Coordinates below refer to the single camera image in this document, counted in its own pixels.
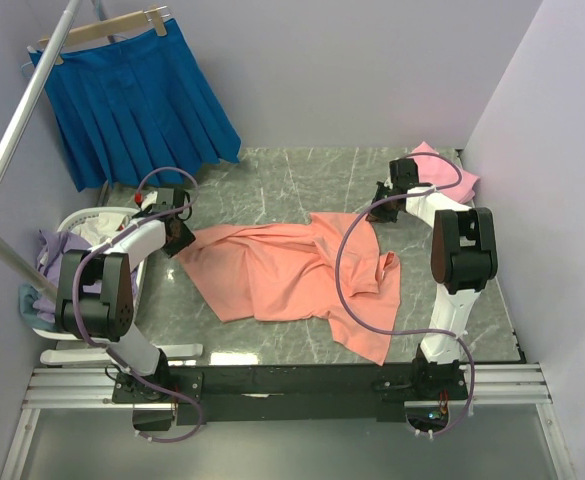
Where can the white laundry basket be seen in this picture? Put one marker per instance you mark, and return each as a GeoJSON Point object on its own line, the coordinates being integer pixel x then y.
{"type": "Point", "coordinates": [48, 331]}

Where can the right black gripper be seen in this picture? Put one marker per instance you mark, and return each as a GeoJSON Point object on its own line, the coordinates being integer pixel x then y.
{"type": "Point", "coordinates": [377, 214]}

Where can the blue grey cloth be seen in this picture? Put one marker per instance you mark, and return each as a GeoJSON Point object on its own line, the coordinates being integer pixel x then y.
{"type": "Point", "coordinates": [27, 296]}

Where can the black base beam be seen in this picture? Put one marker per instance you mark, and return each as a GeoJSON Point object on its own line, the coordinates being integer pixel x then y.
{"type": "Point", "coordinates": [213, 394]}

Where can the lavender shirt in basket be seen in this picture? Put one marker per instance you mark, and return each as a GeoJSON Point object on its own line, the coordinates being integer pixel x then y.
{"type": "Point", "coordinates": [54, 246]}

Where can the aluminium rail frame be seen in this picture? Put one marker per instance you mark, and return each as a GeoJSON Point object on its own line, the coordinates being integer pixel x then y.
{"type": "Point", "coordinates": [91, 388]}

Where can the wooden clip hanger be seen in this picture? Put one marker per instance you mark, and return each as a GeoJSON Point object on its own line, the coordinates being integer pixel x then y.
{"type": "Point", "coordinates": [154, 17]}

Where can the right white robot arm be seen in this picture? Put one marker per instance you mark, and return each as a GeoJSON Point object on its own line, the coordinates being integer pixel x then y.
{"type": "Point", "coordinates": [463, 252]}

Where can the white clothes rack pole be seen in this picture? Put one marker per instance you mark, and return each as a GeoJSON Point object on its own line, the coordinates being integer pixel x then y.
{"type": "Point", "coordinates": [15, 129]}

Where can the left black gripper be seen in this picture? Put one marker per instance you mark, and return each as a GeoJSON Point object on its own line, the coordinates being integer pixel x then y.
{"type": "Point", "coordinates": [186, 239]}

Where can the folded pink t shirt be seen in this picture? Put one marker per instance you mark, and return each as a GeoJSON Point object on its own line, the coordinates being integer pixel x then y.
{"type": "Point", "coordinates": [435, 171]}

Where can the blue pleated skirt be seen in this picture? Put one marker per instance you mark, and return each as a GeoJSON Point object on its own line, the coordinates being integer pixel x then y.
{"type": "Point", "coordinates": [139, 109]}

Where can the salmon orange t shirt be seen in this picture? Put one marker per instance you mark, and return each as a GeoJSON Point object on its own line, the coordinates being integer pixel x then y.
{"type": "Point", "coordinates": [288, 272]}

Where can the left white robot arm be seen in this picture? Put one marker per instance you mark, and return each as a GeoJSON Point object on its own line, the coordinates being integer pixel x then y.
{"type": "Point", "coordinates": [95, 299]}

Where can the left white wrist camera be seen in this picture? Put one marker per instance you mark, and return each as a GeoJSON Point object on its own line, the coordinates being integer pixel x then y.
{"type": "Point", "coordinates": [144, 199]}

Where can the white garment in basket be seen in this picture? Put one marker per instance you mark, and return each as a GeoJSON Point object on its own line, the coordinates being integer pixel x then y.
{"type": "Point", "coordinates": [101, 228]}

